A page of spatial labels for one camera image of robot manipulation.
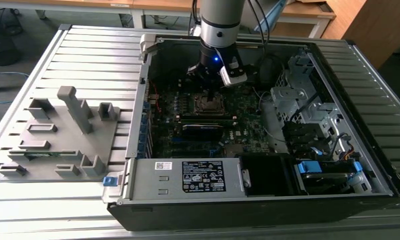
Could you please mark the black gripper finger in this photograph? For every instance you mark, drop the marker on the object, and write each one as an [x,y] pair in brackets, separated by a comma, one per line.
[212,93]

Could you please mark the CPU socket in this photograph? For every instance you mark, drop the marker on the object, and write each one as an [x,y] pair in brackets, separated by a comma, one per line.
[195,113]

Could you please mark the black graphics card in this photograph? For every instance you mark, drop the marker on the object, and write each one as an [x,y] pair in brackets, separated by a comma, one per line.
[201,133]

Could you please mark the green motherboard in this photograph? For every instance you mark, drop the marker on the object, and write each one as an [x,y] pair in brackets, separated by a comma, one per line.
[249,125]

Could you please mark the grey case latch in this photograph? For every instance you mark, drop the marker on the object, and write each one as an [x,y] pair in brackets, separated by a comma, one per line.
[148,41]

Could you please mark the silver drive cage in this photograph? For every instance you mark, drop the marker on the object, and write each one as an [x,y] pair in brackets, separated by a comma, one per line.
[287,96]

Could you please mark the brown chipset heatsink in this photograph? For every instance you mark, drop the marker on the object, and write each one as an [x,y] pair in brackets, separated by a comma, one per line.
[233,149]

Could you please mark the black plastic shroud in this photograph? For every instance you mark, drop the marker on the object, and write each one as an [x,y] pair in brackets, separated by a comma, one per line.
[267,175]

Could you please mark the grey power supply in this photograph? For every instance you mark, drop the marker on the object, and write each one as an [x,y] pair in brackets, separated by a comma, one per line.
[147,175]

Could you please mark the hard disk in blue carrier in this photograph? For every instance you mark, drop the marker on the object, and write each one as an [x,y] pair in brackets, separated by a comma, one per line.
[308,167]

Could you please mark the blue case latch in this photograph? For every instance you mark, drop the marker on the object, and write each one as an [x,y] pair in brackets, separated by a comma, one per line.
[109,181]

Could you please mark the grey parts rack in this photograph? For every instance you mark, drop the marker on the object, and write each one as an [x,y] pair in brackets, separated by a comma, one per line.
[69,152]

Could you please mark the black PC case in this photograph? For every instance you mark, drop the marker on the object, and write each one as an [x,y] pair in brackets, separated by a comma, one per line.
[253,215]

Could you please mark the wooden cabinet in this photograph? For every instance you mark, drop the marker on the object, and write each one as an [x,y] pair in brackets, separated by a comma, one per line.
[380,25]

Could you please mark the green RAM stick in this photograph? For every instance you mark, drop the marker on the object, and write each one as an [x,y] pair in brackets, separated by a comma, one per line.
[41,155]

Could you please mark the black waste bin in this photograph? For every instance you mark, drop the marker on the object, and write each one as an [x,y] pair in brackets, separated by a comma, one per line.
[4,53]

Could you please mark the small grey wrist camera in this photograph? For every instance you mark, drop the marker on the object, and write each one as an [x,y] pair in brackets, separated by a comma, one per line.
[192,70]

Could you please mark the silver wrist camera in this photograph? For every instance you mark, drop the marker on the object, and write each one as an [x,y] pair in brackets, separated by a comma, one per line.
[232,78]

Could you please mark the black plastic bracket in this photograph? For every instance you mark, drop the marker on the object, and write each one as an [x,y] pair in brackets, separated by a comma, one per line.
[303,135]

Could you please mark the wooden desk white frame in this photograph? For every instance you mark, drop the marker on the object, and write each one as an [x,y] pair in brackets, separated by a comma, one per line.
[87,3]
[303,11]

